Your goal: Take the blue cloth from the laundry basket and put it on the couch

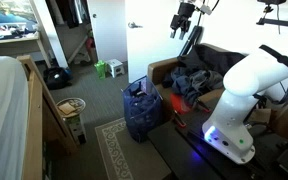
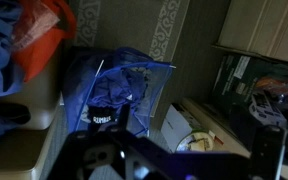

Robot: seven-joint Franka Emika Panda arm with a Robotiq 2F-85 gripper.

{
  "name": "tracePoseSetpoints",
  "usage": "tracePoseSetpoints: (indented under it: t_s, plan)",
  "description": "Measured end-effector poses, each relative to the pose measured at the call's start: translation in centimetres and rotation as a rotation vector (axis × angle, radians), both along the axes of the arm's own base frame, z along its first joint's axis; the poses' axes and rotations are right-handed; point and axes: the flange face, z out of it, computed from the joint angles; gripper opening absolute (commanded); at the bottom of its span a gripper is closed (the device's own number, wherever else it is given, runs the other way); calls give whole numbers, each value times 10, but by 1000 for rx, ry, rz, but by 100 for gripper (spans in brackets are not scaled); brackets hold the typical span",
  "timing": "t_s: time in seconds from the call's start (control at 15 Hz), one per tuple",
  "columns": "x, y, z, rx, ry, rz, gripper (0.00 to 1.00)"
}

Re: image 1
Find white desk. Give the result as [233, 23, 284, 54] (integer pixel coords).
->
[0, 31, 52, 68]

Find dark clothes pile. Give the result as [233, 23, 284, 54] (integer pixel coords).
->
[162, 67, 223, 105]

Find silver door handle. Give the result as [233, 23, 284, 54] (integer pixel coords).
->
[128, 22, 143, 29]

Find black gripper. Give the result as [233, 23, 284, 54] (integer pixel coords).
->
[170, 2, 195, 40]

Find white door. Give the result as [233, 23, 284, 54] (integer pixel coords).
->
[125, 0, 199, 82]

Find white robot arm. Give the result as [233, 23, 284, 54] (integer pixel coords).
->
[172, 12, 288, 164]

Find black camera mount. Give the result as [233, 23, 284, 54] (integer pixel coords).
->
[255, 0, 288, 35]

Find blue mesh laundry basket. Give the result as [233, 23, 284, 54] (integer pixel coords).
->
[122, 76, 162, 143]

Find round side stool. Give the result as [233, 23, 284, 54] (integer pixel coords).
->
[57, 98, 87, 145]

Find white mattress bedding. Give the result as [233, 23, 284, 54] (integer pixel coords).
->
[0, 56, 28, 180]

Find computer monitor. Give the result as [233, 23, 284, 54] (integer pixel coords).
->
[0, 0, 37, 23]

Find wooden bed frame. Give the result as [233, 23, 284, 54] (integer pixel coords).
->
[17, 55, 78, 180]

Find red cloth item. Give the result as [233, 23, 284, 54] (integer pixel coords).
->
[170, 93, 191, 114]

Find black jacket on couch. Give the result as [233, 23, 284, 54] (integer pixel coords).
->
[177, 44, 245, 76]

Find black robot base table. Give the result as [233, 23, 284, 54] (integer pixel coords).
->
[148, 112, 288, 180]

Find brown couch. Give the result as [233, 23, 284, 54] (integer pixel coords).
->
[147, 44, 245, 120]

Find red handled clamp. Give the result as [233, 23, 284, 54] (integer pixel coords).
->
[174, 111, 186, 128]

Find black backpack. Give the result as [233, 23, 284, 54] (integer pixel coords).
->
[43, 67, 70, 90]

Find green bag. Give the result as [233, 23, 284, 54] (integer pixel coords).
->
[95, 60, 106, 79]

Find hanging clothes in closet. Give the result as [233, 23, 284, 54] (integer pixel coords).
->
[56, 0, 90, 28]

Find blue cloth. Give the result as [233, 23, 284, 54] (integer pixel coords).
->
[130, 95, 155, 116]

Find patterned beige rug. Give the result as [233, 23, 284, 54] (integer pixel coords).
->
[95, 118, 172, 180]

